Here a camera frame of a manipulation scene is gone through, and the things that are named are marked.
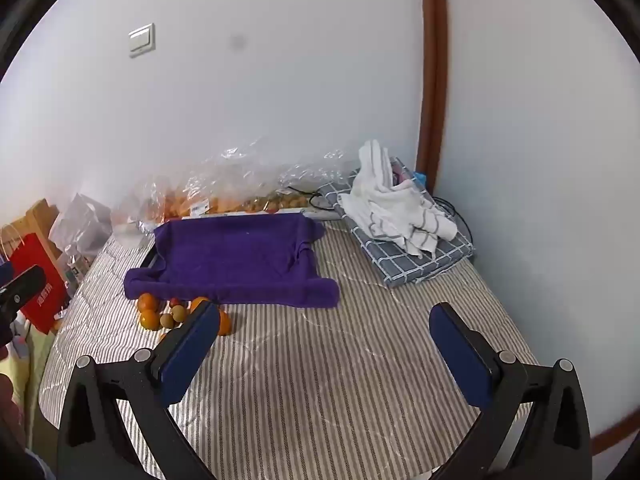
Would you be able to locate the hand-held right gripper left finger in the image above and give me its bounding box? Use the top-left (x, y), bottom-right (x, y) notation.
top-left (56, 301), bottom-right (222, 480)

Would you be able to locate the empty clear plastic bag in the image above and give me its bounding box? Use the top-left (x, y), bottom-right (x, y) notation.
top-left (48, 192), bottom-right (113, 268)

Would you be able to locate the red paper bag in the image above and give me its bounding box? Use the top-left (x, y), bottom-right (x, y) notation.
top-left (9, 234), bottom-right (71, 336)

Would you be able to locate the brown wooden door frame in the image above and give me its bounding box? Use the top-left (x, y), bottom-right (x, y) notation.
top-left (416, 0), bottom-right (449, 198)

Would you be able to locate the pale yellow cloth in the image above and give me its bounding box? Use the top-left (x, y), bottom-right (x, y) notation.
top-left (12, 327), bottom-right (57, 453)

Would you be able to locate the striped bed quilt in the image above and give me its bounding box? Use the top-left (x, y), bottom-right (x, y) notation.
top-left (39, 210), bottom-right (541, 480)

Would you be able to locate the clear bag of oranges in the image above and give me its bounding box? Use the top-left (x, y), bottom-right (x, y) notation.
top-left (111, 160), bottom-right (251, 233)

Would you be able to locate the brown paper bag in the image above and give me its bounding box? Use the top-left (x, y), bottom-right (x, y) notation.
top-left (7, 199), bottom-right (63, 261)

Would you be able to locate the grey checked cloth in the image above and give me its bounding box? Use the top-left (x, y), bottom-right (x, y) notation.
top-left (317, 157), bottom-right (475, 289)

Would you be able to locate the purple towel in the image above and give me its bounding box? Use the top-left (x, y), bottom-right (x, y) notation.
top-left (123, 212), bottom-right (340, 309)

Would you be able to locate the white striped towel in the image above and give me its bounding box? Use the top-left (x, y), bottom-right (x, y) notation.
top-left (336, 139), bottom-right (458, 256)

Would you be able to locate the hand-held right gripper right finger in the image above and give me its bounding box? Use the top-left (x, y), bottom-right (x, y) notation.
top-left (429, 302), bottom-right (592, 480)

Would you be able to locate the white light switch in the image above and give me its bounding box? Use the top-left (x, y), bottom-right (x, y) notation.
top-left (128, 23), bottom-right (156, 58)

